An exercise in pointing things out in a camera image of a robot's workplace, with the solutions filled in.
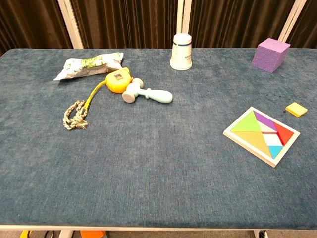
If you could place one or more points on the yellow wooden block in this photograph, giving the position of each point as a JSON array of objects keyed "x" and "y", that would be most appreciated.
[{"x": 296, "y": 109}]

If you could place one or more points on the white wooden puzzle tray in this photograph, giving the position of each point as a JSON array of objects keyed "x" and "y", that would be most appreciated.
[{"x": 244, "y": 143}]

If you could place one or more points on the green triangle tangram piece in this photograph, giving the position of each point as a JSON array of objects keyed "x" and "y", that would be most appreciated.
[{"x": 248, "y": 125}]

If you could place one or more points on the orange triangle tangram piece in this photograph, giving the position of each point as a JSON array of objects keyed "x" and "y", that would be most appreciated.
[{"x": 255, "y": 138}]

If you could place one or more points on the purple tangram piece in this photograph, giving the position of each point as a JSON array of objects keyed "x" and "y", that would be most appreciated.
[{"x": 266, "y": 121}]

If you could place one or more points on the blue triangle tangram piece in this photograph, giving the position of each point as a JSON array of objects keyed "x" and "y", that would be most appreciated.
[{"x": 275, "y": 150}]

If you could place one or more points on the red tangram piece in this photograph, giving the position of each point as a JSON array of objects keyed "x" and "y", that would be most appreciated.
[{"x": 283, "y": 134}]

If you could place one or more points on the light blue toy hammer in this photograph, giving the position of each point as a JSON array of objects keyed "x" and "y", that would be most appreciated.
[{"x": 158, "y": 95}]

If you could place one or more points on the blue table cloth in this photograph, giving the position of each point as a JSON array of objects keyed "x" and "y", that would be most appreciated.
[{"x": 158, "y": 161}]

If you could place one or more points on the yellow tape measure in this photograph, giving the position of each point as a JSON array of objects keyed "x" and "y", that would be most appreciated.
[{"x": 119, "y": 79}]

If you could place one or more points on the white paper cup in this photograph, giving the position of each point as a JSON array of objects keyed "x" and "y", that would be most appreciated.
[{"x": 180, "y": 54}]

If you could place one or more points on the white green snack bag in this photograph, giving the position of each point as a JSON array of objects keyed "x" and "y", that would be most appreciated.
[{"x": 84, "y": 65}]

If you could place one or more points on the brown curtain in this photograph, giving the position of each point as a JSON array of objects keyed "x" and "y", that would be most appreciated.
[{"x": 123, "y": 24}]

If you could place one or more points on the purple foam cube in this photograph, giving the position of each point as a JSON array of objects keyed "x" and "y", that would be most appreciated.
[{"x": 268, "y": 55}]

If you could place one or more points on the orange object under table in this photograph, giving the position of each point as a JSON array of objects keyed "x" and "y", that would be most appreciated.
[{"x": 91, "y": 234}]

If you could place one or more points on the yellow object under table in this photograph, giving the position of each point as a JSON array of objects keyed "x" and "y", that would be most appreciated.
[{"x": 24, "y": 234}]

